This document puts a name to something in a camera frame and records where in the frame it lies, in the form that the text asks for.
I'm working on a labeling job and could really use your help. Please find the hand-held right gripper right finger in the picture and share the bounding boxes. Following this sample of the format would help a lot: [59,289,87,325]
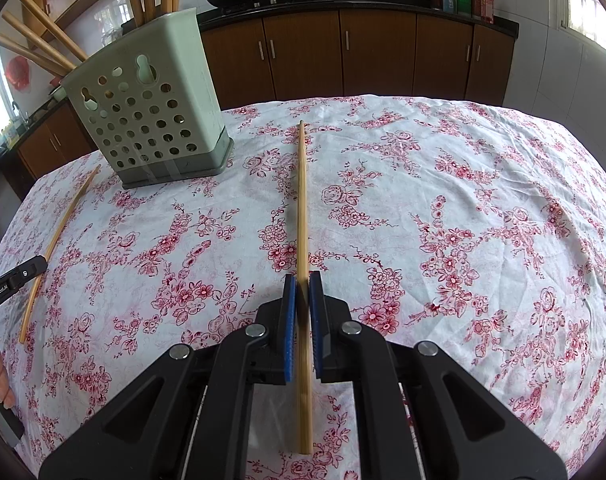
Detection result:
[309,270,568,480]

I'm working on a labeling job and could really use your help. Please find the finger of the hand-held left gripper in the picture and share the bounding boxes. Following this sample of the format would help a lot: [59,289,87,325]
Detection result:
[0,255,50,317]

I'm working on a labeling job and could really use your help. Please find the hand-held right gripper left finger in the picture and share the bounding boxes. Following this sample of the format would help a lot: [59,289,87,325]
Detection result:
[38,274,299,480]

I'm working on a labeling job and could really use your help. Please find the green perforated utensil holder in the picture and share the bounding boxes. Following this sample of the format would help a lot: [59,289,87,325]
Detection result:
[60,7,235,191]

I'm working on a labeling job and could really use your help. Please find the red floral tablecloth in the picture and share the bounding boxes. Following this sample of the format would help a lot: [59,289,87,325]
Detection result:
[0,94,606,480]

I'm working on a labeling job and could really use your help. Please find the red plastic bag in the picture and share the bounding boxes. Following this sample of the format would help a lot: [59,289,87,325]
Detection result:
[4,56,32,92]

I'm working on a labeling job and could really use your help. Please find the brown kitchen cabinets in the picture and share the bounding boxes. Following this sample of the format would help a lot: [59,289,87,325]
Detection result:
[13,7,516,181]

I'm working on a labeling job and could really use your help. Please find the gas stove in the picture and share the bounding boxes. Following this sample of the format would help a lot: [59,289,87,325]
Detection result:
[218,0,336,11]

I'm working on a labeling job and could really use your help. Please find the black kitchen countertop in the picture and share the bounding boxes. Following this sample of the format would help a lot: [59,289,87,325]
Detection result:
[0,0,521,156]

